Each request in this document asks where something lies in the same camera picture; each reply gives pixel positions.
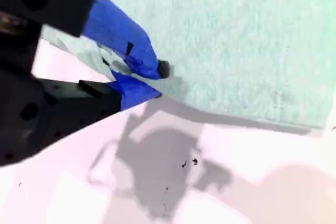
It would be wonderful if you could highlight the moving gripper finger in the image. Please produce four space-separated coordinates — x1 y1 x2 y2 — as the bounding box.
0 70 162 167

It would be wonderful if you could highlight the pale green T-shirt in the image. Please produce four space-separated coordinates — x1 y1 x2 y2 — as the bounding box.
41 0 336 135

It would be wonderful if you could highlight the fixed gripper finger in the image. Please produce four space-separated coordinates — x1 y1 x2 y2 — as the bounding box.
43 0 171 80

